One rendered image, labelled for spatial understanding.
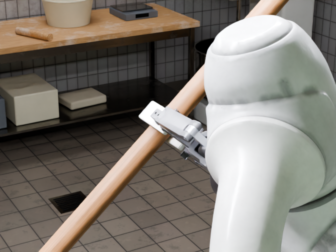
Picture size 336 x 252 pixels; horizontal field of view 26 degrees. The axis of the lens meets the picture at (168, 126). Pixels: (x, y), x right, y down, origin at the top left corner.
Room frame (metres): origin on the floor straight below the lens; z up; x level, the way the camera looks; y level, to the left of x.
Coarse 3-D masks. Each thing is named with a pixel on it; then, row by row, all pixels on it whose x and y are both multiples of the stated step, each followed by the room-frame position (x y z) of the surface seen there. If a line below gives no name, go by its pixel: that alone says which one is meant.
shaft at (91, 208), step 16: (272, 0) 1.00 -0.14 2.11; (192, 80) 0.95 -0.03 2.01; (176, 96) 0.94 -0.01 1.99; (192, 96) 0.93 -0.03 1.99; (144, 144) 0.90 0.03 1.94; (160, 144) 0.91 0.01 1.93; (128, 160) 0.89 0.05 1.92; (144, 160) 0.89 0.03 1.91; (112, 176) 0.88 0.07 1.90; (128, 176) 0.88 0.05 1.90; (96, 192) 0.87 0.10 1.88; (112, 192) 0.87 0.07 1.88; (80, 208) 0.86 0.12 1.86; (96, 208) 0.86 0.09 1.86; (64, 224) 0.85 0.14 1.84; (80, 224) 0.85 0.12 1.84; (48, 240) 0.84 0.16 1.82; (64, 240) 0.84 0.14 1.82
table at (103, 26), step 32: (0, 32) 5.45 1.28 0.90; (64, 32) 5.45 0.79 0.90; (96, 32) 5.45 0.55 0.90; (128, 32) 5.50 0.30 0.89; (160, 32) 5.68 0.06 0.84; (192, 32) 5.81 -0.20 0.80; (192, 64) 5.82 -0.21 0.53; (128, 96) 5.86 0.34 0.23; (160, 96) 5.86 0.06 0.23; (32, 128) 5.14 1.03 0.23
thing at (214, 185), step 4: (200, 148) 0.79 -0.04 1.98; (204, 148) 0.78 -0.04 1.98; (200, 152) 0.80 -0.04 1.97; (204, 152) 0.78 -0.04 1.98; (204, 156) 0.80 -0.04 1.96; (212, 180) 0.75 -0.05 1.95; (212, 184) 0.75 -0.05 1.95; (216, 184) 0.75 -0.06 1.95; (212, 188) 0.76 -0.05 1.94; (216, 188) 0.75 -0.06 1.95; (216, 192) 0.75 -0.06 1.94
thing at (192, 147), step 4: (164, 128) 0.87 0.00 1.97; (168, 132) 0.86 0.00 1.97; (204, 132) 0.83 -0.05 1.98; (172, 136) 0.86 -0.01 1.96; (176, 136) 0.85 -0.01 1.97; (204, 136) 0.82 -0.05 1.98; (180, 140) 0.84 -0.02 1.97; (184, 140) 0.83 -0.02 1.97; (184, 144) 0.84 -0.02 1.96; (188, 144) 0.83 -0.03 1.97; (192, 144) 0.82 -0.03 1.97; (196, 144) 0.82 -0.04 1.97; (192, 148) 0.82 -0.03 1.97; (196, 148) 0.82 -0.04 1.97; (192, 152) 0.81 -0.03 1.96; (196, 152) 0.81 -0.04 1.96; (196, 156) 0.81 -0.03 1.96; (200, 156) 0.80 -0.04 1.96; (200, 160) 0.80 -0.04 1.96; (204, 160) 0.79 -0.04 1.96; (204, 164) 0.79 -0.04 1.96
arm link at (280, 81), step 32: (224, 32) 0.60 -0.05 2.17; (256, 32) 0.58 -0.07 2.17; (288, 32) 0.58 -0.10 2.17; (224, 64) 0.57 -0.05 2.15; (256, 64) 0.55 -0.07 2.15; (288, 64) 0.56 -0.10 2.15; (320, 64) 0.58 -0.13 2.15; (224, 96) 0.56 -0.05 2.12; (256, 96) 0.55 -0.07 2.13; (288, 96) 0.55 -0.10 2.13; (320, 96) 0.56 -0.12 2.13; (224, 128) 0.55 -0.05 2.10; (256, 128) 0.54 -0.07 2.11; (288, 128) 0.53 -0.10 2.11; (320, 128) 0.55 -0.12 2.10; (224, 160) 0.54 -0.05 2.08; (256, 160) 0.52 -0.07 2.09; (288, 160) 0.52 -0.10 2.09; (320, 160) 0.53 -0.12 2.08; (224, 192) 0.50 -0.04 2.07; (256, 192) 0.49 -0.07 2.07; (288, 192) 0.51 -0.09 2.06; (320, 192) 0.58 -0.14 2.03; (224, 224) 0.48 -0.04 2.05; (256, 224) 0.47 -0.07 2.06
